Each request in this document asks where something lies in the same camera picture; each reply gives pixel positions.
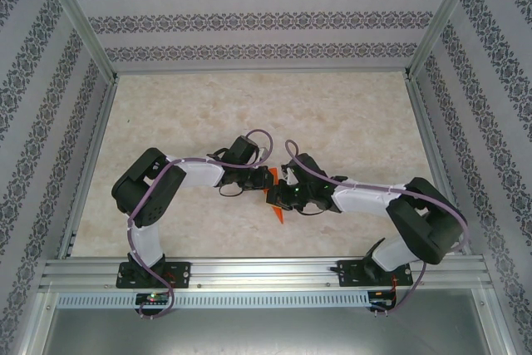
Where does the orange cloth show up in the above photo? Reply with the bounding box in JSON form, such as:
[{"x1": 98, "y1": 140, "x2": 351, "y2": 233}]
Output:
[{"x1": 264, "y1": 166, "x2": 288, "y2": 225}]

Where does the grey metal panel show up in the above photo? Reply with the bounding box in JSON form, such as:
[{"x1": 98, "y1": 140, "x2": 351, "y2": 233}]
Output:
[{"x1": 41, "y1": 308, "x2": 498, "y2": 355}]

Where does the thin black right gripper cable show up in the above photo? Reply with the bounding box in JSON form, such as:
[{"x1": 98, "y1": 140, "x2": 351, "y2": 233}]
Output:
[{"x1": 297, "y1": 200, "x2": 328, "y2": 217}]

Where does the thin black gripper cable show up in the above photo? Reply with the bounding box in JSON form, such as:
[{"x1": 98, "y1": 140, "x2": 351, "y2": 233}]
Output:
[
  {"x1": 218, "y1": 183, "x2": 246, "y2": 199},
  {"x1": 297, "y1": 200, "x2": 328, "y2": 217}
]

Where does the thin black left gripper cable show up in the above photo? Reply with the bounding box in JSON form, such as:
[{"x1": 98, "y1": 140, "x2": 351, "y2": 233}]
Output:
[{"x1": 218, "y1": 183, "x2": 246, "y2": 199}]

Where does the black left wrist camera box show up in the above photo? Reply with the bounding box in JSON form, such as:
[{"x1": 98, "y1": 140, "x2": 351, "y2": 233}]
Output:
[{"x1": 227, "y1": 135, "x2": 262, "y2": 165}]

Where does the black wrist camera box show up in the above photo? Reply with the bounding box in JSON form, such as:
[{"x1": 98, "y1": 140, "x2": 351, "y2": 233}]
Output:
[
  {"x1": 227, "y1": 135, "x2": 262, "y2": 165},
  {"x1": 286, "y1": 153, "x2": 329, "y2": 184}
]

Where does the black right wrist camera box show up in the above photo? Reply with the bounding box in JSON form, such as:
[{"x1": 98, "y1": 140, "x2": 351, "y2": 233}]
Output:
[{"x1": 286, "y1": 153, "x2": 329, "y2": 184}]

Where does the aluminium mounting rail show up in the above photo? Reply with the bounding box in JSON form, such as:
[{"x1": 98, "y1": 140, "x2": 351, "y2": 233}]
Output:
[{"x1": 39, "y1": 258, "x2": 494, "y2": 289}]

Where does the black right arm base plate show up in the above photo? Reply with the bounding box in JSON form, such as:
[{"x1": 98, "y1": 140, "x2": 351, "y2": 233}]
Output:
[{"x1": 337, "y1": 259, "x2": 413, "y2": 288}]

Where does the slotted grey cable duct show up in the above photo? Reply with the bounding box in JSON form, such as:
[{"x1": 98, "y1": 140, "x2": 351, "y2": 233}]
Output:
[{"x1": 56, "y1": 291, "x2": 371, "y2": 309}]

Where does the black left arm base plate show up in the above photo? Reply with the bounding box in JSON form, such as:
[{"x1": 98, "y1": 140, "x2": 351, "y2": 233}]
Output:
[{"x1": 116, "y1": 261, "x2": 192, "y2": 289}]

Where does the aluminium table side rail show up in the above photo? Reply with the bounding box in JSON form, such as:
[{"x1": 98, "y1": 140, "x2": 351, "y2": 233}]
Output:
[
  {"x1": 403, "y1": 74, "x2": 474, "y2": 257},
  {"x1": 56, "y1": 74, "x2": 121, "y2": 259}
]

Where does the aluminium frame post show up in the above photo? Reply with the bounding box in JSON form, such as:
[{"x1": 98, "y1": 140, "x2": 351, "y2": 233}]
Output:
[
  {"x1": 403, "y1": 0, "x2": 487, "y2": 81},
  {"x1": 38, "y1": 0, "x2": 119, "y2": 81}
]

